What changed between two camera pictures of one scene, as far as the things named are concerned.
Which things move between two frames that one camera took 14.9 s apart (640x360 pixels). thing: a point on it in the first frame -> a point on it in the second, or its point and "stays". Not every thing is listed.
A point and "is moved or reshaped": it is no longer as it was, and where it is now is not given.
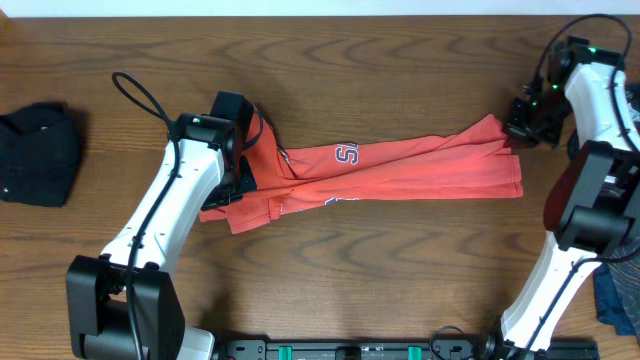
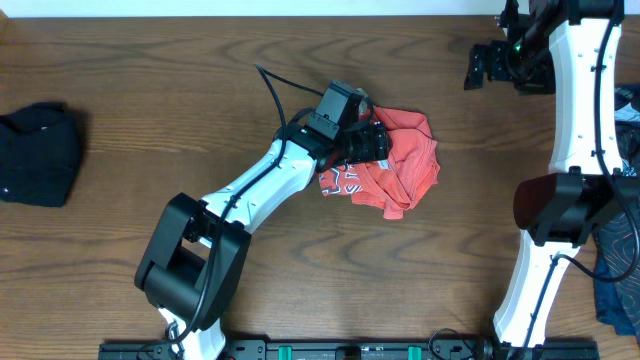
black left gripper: (240, 181) -> (373, 145)
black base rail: (401, 350) stays
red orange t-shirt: (469, 159) is moved or reshaped
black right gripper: (515, 124) -> (496, 51)
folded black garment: (40, 153) stays
